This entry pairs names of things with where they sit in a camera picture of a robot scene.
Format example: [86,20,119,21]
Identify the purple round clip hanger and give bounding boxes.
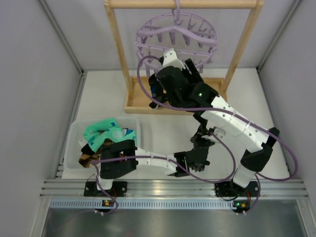
[135,0,218,73]

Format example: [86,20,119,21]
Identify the green sock back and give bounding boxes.
[83,118,137,152]

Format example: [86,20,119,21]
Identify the black sock with grey patch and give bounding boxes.
[148,74,167,103]

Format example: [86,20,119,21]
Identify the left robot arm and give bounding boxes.
[96,124,215,191]

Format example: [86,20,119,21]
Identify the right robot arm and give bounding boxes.
[148,66,279,190]

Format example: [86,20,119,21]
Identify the wooden hanger rack stand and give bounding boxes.
[104,0,264,115]

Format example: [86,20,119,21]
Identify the brown tan checkered sock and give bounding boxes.
[79,139,113,168]

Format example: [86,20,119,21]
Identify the white plastic basket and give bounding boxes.
[64,116,142,172]

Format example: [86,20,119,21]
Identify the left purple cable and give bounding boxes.
[90,126,236,215]

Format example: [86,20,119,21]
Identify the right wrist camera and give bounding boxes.
[159,48,186,70]

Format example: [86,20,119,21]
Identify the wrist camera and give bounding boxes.
[159,48,186,70]
[210,126,226,138]

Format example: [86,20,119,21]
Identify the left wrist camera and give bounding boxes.
[210,126,226,138]

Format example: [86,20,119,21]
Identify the aluminium mounting rail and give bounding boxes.
[40,180,308,210]

